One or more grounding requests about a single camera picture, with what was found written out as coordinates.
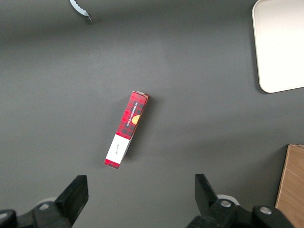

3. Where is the wooden two-drawer cabinet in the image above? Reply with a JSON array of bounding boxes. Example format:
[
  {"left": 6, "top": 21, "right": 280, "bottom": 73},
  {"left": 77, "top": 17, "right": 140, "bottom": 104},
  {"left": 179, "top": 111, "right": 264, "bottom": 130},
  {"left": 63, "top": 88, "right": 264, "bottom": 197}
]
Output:
[{"left": 275, "top": 143, "right": 304, "bottom": 228}]

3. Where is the red tartan shortbread box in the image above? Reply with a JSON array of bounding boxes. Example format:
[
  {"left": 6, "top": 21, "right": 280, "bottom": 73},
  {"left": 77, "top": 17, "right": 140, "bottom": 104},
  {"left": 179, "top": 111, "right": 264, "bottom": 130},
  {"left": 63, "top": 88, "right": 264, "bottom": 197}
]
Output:
[{"left": 103, "top": 90, "right": 151, "bottom": 170}]

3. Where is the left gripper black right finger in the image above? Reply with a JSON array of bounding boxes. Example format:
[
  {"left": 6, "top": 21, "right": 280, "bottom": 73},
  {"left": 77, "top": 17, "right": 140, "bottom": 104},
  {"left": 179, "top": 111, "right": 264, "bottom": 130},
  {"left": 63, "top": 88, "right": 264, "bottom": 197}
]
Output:
[{"left": 186, "top": 173, "right": 295, "bottom": 228}]

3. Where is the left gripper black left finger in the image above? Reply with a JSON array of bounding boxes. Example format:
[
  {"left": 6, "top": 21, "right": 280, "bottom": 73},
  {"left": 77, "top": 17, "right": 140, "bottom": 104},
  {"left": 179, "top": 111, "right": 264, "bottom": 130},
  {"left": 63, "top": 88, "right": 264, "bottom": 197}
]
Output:
[{"left": 0, "top": 175, "right": 89, "bottom": 228}]

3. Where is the beige rectangular plastic tray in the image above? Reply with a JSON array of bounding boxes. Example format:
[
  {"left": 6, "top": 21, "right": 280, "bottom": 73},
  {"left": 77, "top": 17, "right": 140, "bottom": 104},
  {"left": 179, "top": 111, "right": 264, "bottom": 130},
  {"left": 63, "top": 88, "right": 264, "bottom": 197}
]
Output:
[{"left": 251, "top": 0, "right": 304, "bottom": 94}]

